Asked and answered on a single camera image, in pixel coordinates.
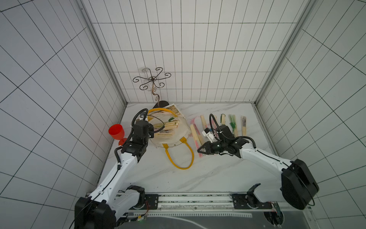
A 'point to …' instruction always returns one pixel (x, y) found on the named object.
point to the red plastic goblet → (117, 131)
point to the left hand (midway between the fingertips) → (145, 127)
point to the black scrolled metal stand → (159, 103)
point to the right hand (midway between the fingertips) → (199, 147)
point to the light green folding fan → (222, 119)
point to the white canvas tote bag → (171, 130)
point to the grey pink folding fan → (243, 125)
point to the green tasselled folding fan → (232, 122)
